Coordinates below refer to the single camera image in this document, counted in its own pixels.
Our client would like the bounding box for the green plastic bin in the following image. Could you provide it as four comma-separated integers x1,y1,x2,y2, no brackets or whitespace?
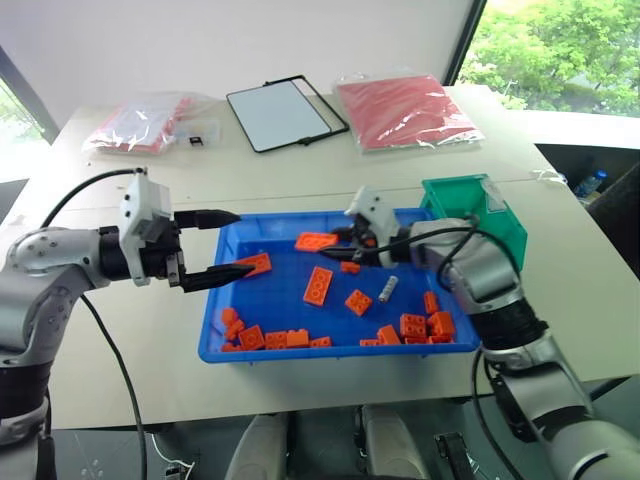
418,172,529,272

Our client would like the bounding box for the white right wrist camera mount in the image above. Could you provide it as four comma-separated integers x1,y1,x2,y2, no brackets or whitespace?
344,184,402,266

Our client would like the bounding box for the clear bag with red papers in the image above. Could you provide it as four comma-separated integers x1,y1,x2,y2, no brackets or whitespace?
81,90,225,158

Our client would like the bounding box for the long orange eight-stud brick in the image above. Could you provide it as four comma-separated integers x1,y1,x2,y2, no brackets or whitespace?
302,265,336,307

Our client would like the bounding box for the black framed white board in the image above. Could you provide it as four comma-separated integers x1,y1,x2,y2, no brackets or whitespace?
225,74,350,154

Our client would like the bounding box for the crumpled clear plastic scrap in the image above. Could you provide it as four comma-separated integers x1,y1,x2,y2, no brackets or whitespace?
531,168,567,187

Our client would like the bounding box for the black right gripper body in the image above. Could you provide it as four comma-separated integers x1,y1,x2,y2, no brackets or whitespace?
349,221,397,264

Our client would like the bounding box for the clear water bottle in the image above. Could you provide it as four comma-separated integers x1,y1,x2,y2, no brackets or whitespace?
571,169,610,199

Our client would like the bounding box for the black strap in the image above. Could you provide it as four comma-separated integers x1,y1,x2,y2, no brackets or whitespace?
433,431,477,480

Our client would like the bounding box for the small clear plastic box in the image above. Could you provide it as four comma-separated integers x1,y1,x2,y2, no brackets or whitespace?
174,119,222,149

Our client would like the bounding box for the silver cylindrical battery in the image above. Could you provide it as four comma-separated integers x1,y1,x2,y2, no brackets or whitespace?
378,274,399,304

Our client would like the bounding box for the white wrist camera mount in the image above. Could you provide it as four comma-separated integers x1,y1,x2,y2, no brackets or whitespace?
344,184,402,266
118,175,174,287

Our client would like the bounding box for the flat angled orange brick plate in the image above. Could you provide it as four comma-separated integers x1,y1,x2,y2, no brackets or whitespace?
294,231,339,253

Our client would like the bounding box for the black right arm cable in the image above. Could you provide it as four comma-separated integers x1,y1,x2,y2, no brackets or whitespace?
389,212,526,480

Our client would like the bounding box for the orange four-stud brick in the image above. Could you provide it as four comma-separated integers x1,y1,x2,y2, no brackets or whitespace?
343,288,374,318
426,310,456,337
399,312,428,339
238,324,267,352

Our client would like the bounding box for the thin white floor cable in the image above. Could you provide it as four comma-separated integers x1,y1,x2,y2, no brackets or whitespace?
148,433,197,480

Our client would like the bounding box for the blue plastic bin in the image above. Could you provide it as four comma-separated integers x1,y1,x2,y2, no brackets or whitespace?
198,209,483,367

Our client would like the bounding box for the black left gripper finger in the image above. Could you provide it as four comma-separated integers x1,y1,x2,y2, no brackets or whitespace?
180,264,257,294
173,209,242,232

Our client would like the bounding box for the clear bag with red cloth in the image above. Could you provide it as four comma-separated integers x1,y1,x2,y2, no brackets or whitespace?
335,73,485,155

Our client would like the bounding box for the grey rounded robot leg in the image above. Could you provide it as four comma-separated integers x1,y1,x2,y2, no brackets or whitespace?
360,403,432,480
223,412,290,480

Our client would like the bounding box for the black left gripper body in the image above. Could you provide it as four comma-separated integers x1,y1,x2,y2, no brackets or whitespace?
139,212,187,290

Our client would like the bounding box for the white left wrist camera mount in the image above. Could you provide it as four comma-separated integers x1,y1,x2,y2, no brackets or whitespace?
118,175,174,287

